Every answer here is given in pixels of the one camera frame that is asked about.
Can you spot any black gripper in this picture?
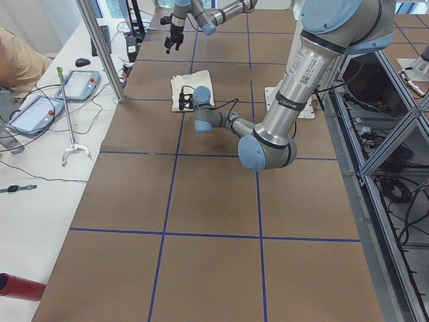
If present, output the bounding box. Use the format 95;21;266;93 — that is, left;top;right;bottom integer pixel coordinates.
164;24;184;54

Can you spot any cream long sleeve cat shirt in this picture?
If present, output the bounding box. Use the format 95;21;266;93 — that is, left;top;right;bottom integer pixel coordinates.
170;70;215;112

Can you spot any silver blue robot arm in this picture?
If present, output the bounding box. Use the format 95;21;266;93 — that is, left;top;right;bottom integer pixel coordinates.
192;1;395;172
160;0;257;54

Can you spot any black keyboard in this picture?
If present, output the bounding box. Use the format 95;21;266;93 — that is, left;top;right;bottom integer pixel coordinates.
90;25;111;57

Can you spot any black computer mouse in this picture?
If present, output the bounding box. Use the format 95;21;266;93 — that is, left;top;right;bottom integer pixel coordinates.
74;58;91;68

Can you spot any far blue teach pendant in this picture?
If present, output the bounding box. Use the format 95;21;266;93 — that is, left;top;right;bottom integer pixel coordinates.
57;67;101;102

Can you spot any blue teach pendant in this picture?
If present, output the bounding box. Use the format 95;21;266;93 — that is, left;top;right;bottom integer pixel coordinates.
57;67;101;102
6;95;64;136

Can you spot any reacher grabber tool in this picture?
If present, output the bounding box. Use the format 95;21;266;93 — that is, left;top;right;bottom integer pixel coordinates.
56;67;91;167

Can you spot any person in tan shirt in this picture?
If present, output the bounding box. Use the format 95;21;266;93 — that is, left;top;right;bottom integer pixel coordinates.
1;27;52;93

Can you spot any near blue teach pendant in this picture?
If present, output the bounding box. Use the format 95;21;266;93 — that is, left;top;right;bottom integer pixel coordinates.
6;95;64;136

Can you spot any red cylinder bottle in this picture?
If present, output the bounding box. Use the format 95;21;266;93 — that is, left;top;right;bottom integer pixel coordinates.
1;273;46;302

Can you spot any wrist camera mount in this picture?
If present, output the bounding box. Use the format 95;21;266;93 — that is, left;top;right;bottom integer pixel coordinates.
178;87;193;111
160;16;172;25

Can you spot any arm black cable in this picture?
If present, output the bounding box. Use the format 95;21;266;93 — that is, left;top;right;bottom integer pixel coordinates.
180;85;241;121

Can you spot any aluminium frame post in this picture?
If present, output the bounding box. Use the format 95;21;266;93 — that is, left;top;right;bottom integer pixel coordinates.
76;0;125;103

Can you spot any white pedestal column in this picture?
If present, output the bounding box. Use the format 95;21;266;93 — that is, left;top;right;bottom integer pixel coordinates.
265;1;314;119

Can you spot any aluminium frame rack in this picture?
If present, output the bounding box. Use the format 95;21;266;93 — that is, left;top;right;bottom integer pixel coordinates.
316;41;428;321

